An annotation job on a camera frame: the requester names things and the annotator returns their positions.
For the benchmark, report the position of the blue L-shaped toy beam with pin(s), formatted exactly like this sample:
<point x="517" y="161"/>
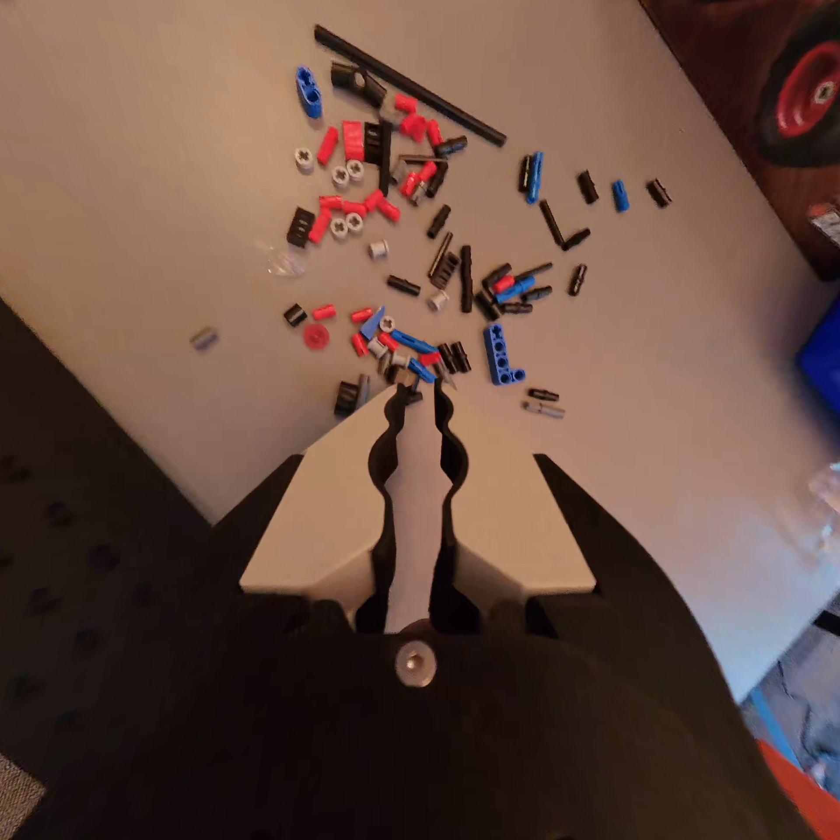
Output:
<point x="500" y="354"/>

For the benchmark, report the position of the grey desk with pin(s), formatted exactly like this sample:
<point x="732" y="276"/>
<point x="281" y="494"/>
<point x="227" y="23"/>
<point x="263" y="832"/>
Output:
<point x="164" y="197"/>

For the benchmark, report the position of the scatter of small toy pins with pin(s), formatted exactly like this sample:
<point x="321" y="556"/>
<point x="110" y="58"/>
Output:
<point x="367" y="216"/>

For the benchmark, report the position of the toy truck set box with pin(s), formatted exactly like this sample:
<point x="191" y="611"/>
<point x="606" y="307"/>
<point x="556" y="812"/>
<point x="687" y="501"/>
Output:
<point x="774" y="98"/>

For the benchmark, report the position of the black dimpled pad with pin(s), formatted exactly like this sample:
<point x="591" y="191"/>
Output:
<point x="79" y="558"/>

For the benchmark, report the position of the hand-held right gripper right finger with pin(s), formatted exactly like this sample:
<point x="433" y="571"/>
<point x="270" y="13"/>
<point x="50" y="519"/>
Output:
<point x="518" y="518"/>

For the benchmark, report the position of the black toy axle rod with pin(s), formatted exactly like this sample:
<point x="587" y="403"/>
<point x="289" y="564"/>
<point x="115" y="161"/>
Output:
<point x="407" y="85"/>

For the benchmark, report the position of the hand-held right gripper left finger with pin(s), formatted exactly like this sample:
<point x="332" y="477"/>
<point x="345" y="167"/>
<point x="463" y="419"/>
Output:
<point x="315" y="518"/>

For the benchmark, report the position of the blue plastic bin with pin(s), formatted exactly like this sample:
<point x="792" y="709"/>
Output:
<point x="820" y="361"/>

